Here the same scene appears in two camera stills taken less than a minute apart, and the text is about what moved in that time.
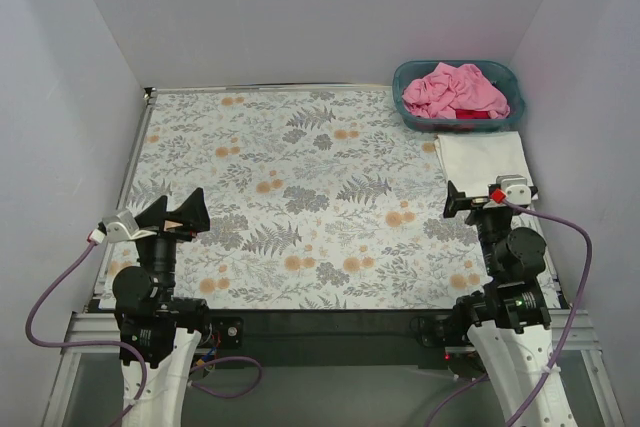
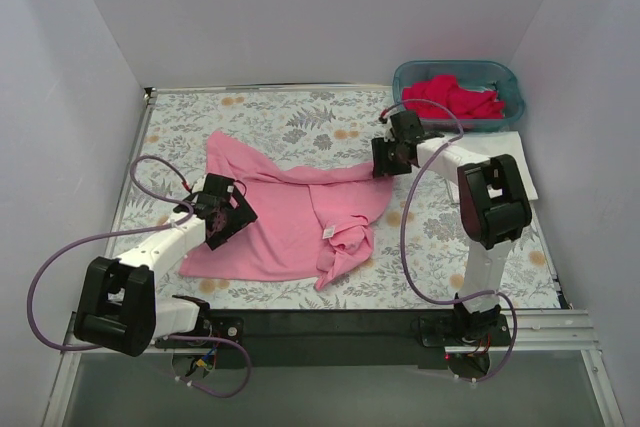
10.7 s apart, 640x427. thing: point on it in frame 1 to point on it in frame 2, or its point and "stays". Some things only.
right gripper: [478, 203] to [382, 158]
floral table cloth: [317, 199] stays
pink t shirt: [449, 88] to [308, 228]
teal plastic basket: [502, 76] stays
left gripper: [170, 231] to [236, 219]
